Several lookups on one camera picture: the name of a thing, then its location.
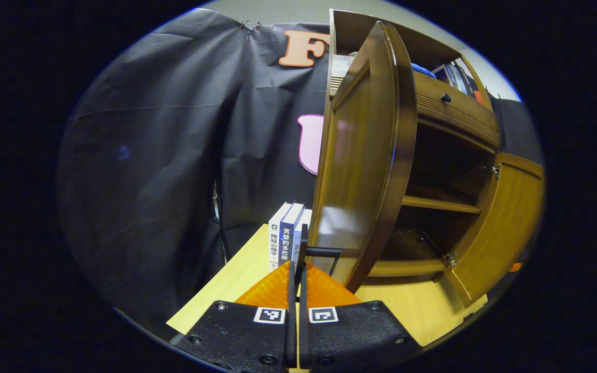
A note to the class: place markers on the navy paperback book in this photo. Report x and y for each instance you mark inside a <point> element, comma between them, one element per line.
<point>288,235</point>

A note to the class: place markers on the black round drawer knob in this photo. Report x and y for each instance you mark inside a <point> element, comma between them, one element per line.
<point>445,97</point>

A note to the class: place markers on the wooden cabinet door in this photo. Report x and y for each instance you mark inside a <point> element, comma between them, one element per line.
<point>506,223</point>
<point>360,155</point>

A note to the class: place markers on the wooden double-door shoe cabinet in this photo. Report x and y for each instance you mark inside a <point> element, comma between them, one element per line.
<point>407,268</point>

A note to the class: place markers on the black book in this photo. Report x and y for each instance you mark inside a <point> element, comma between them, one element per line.
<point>467,80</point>

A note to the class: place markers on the light blue paperback book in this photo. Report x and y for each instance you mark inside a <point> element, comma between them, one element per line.
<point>298,243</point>

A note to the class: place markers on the wooden inner shelf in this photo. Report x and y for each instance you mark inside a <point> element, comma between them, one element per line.
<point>441,205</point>

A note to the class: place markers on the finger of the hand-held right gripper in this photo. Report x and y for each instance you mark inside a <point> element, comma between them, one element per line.
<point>515,267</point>

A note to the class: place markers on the metal door hinge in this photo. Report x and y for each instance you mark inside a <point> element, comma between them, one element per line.
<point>450,259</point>
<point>494,170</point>

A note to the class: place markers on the white paperback book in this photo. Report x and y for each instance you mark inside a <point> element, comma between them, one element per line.
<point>275,243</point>

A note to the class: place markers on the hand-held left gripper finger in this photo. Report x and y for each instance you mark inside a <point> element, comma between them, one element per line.
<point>303,336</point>
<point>292,336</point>

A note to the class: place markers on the blue folded towel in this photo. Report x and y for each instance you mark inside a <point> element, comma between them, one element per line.
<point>424,70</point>

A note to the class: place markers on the wooden cabinet drawer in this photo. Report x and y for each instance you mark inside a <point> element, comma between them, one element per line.
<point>459,111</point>

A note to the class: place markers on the black backdrop cloth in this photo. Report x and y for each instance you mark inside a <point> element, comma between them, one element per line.
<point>148,181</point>

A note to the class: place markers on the light grey book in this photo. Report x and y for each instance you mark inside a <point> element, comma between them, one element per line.
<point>456,79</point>

